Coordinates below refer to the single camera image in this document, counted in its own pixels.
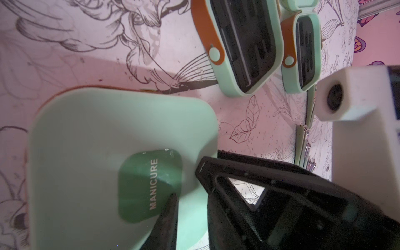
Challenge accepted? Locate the green nail clipper case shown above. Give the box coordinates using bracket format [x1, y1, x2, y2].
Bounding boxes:
[27, 87, 218, 250]

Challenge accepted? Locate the large green nail clipper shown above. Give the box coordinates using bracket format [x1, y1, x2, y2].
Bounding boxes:
[294, 125, 309, 168]

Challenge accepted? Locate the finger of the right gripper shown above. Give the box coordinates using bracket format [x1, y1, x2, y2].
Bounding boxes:
[196, 151, 400, 250]

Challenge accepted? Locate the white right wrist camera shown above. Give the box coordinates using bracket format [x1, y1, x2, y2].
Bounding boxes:
[315, 65, 400, 220]

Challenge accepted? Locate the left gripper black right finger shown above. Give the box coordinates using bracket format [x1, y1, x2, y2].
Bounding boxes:
[207, 192, 263, 250]

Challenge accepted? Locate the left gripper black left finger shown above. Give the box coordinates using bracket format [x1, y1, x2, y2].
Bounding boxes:
[140, 193, 179, 250]

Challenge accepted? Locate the nail clipper near back case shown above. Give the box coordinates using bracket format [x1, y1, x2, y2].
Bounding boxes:
[305, 85, 316, 129]

